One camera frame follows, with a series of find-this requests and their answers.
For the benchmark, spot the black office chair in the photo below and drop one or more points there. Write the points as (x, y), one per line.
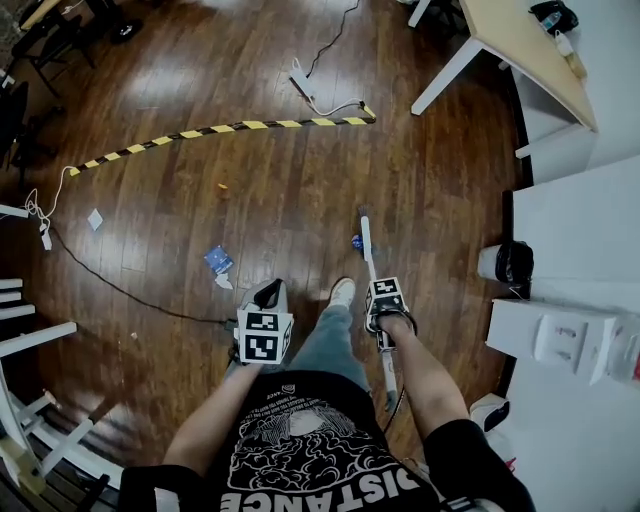
(47, 47)
(12, 120)

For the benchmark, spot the white metal table frame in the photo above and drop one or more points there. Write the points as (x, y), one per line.
(45, 337)

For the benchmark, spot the small white heater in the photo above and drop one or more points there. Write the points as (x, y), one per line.
(490, 412)

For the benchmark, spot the large water dispenser bottle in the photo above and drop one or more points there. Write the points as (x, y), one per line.
(627, 355)

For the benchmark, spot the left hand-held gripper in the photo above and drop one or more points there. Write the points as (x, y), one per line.
(260, 347)

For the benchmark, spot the person's left forearm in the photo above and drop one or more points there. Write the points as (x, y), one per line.
(210, 425)

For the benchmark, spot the white broom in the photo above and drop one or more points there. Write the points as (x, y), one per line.
(366, 235)

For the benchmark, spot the white table foot bar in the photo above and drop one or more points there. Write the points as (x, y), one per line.
(14, 211)

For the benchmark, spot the small white power strip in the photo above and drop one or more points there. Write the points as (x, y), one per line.
(46, 239)

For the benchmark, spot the person's black printed shirt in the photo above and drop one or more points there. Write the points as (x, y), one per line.
(310, 455)

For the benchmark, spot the long white power strip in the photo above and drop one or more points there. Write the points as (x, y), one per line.
(302, 83)

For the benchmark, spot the small blue litter piece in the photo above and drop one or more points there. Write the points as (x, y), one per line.
(357, 242)

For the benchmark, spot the plastic drink bottle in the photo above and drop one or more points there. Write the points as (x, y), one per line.
(551, 21)

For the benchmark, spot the white bin black bag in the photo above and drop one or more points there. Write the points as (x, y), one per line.
(500, 265)

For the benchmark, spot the black legged wooden top desk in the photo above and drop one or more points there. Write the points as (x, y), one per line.
(126, 31)

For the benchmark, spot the person's right white shoe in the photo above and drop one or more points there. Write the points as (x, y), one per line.
(341, 292)

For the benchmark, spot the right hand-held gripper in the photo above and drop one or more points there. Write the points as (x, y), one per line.
(385, 300)

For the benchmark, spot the blue wrapper litter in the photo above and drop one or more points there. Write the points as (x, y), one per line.
(218, 260)

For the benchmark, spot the person's right forearm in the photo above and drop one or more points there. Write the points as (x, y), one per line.
(435, 385)

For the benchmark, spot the white legged wooden top desk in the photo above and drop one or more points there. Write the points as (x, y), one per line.
(520, 55)

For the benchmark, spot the white water dispenser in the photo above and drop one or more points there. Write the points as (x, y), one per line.
(515, 330)

